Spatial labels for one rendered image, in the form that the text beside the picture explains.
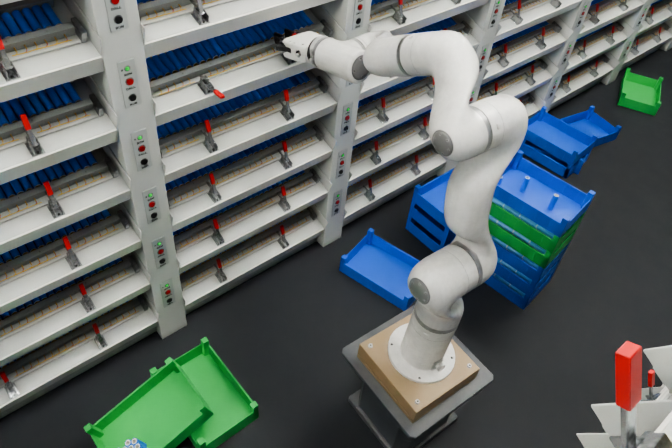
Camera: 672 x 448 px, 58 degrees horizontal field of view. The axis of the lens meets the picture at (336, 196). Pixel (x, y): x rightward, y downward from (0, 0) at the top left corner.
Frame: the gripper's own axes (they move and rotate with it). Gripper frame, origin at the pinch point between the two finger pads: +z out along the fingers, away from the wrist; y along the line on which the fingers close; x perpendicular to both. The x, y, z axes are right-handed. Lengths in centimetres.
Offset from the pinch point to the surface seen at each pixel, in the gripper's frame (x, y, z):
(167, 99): -5.7, -37.2, -0.4
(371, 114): -42, 40, 9
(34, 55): 14, -64, -3
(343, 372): -104, -11, -31
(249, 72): -5.9, -13.1, -0.9
